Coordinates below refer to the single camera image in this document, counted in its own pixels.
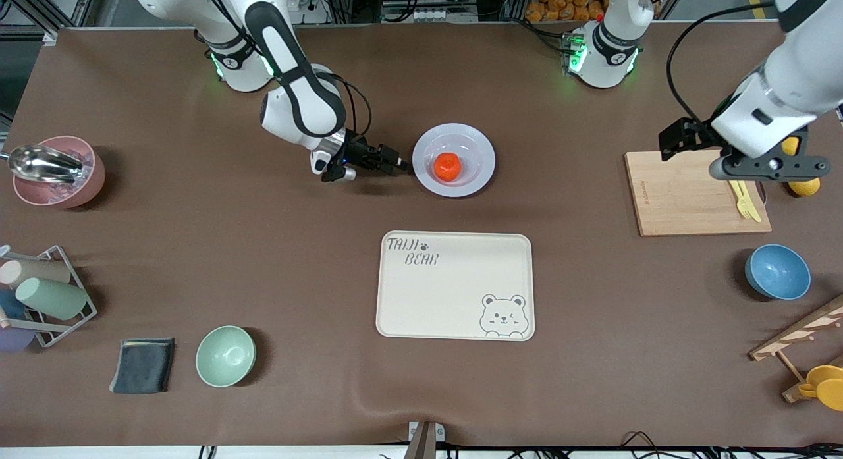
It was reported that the orange mandarin fruit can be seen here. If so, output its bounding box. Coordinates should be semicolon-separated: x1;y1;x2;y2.
434;153;462;182

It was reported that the white round plate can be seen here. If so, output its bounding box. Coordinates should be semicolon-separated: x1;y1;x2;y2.
412;123;496;198

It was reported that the wooden cutting board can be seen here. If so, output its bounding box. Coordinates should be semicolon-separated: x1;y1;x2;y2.
624;149;773;238

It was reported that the yellow plastic fork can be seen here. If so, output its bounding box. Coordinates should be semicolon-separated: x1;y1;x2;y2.
728;180;751;219

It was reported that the yellow plastic fork and knife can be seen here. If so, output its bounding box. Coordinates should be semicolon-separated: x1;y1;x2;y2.
732;180;763;223

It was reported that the cream tray with bear print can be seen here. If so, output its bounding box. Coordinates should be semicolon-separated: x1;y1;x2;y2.
375;231;535;342

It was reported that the blue bowl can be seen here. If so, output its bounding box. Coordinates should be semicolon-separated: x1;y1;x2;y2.
745;244;811;301

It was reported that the white power strip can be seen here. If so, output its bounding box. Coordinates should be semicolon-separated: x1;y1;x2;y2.
287;0;330;24

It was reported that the bag of orange fruit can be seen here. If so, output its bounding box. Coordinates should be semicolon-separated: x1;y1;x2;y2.
525;0;610;23

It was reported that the wooden peg rack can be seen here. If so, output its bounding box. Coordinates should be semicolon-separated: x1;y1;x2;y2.
749;294;843;404

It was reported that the light green bowl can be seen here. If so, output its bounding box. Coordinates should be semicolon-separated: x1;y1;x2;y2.
196;325;256;388

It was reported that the yellow cup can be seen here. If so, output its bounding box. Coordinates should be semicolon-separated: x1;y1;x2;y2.
815;378;843;412
798;365;843;398

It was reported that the pink bowl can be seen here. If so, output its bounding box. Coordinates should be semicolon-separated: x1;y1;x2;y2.
13;136;106;209

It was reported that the folded dark grey cloth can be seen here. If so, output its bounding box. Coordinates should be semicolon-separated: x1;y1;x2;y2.
109;338;175;395

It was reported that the shiny metal scoop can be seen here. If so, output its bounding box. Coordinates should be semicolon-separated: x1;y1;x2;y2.
0;144;88;184

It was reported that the pale green cup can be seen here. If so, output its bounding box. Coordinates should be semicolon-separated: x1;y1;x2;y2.
15;277;89;321

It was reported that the beige cup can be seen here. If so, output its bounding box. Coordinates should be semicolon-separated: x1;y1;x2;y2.
0;259;71;287

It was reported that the blue cup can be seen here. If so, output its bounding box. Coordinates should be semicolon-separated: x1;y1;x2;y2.
0;289;27;320

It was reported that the purple cup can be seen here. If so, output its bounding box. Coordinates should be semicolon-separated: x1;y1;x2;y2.
0;327;35;353

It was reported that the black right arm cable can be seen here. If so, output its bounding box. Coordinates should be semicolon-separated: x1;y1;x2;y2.
323;72;371;158

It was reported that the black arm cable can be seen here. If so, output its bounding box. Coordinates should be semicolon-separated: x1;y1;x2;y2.
323;72;371;158
666;1;786;125

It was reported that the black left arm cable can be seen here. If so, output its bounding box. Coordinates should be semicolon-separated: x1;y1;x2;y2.
666;1;786;125

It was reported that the grey wire cup rack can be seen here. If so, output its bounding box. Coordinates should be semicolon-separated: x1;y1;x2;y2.
0;245;98;348

